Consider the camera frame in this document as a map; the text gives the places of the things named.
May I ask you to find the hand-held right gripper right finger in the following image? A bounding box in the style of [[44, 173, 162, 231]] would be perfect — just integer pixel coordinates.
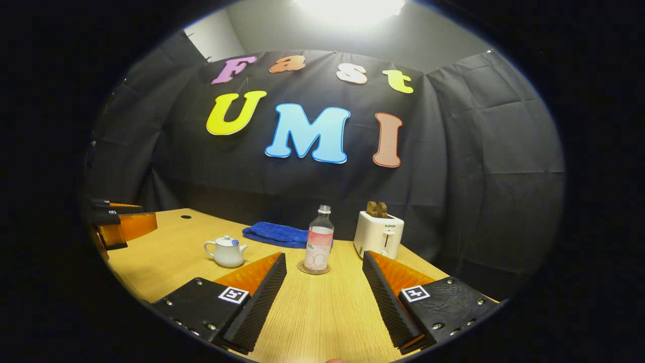
[[362, 251, 499, 355]]

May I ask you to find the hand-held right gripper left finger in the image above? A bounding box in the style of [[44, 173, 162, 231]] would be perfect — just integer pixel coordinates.
[[151, 252, 287, 355]]

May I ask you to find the round brown coaster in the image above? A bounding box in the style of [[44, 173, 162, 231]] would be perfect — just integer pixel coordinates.
[[297, 260, 331, 276]]

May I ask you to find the white teacup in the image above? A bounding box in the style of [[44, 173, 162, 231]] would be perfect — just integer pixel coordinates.
[[204, 235, 249, 268]]

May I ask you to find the clear water bottle pink label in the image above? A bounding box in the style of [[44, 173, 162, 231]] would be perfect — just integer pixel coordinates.
[[304, 205, 335, 273]]

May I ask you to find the white toaster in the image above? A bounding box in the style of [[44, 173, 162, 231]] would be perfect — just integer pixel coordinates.
[[354, 211, 405, 260]]

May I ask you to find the blue towel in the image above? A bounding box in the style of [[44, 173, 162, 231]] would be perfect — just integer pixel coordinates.
[[242, 222, 333, 249]]

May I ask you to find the black backdrop cloth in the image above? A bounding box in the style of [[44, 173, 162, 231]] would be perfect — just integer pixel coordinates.
[[86, 30, 565, 298]]

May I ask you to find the long ceiling light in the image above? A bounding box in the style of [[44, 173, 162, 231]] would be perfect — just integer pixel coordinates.
[[295, 0, 406, 26]]

